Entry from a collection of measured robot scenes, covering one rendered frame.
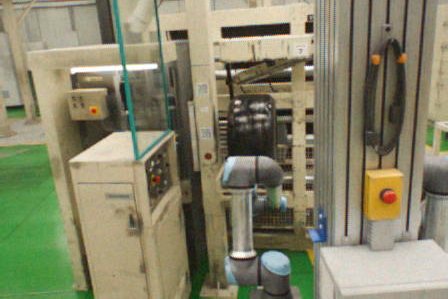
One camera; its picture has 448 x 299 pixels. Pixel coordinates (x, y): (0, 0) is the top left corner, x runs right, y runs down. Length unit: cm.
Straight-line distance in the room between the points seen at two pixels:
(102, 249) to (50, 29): 1045
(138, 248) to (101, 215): 26
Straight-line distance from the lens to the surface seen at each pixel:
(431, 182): 158
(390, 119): 109
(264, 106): 230
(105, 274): 233
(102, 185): 205
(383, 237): 119
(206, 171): 255
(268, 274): 163
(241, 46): 259
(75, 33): 1199
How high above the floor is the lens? 187
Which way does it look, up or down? 16 degrees down
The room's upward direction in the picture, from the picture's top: 4 degrees counter-clockwise
